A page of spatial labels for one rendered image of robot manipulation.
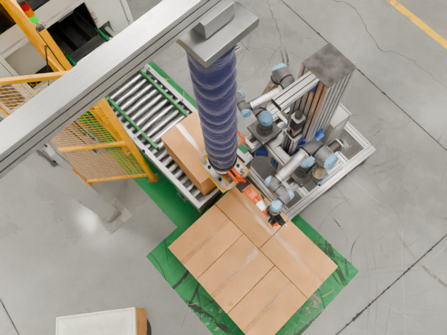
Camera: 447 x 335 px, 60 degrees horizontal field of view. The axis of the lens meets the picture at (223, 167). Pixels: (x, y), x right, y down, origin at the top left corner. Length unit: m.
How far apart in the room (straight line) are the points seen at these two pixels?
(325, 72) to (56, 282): 3.41
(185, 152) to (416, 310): 2.74
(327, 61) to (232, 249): 1.89
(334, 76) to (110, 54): 1.56
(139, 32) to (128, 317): 2.30
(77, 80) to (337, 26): 4.49
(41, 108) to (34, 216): 3.49
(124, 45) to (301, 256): 2.70
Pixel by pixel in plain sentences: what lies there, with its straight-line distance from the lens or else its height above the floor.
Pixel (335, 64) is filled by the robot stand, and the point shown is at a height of 2.03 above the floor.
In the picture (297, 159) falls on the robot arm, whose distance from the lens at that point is 2.71.
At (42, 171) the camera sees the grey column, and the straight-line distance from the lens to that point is 3.01.
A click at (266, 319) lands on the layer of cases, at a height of 0.54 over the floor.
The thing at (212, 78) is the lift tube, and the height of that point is 2.61.
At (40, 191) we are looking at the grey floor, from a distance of 4.88.
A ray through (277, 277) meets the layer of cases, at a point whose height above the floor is 0.54.
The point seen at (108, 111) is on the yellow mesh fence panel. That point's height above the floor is 1.62.
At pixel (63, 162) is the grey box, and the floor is 1.62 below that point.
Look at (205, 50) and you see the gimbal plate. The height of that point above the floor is 2.88.
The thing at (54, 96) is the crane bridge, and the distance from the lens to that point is 1.40.
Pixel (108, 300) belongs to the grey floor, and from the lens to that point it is 4.35.
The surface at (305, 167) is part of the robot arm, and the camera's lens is 3.12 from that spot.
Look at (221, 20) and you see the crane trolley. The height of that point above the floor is 2.92.
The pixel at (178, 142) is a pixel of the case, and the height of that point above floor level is 0.95.
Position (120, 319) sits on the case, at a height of 1.02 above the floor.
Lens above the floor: 4.13
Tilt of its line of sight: 70 degrees down
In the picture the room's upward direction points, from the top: 7 degrees counter-clockwise
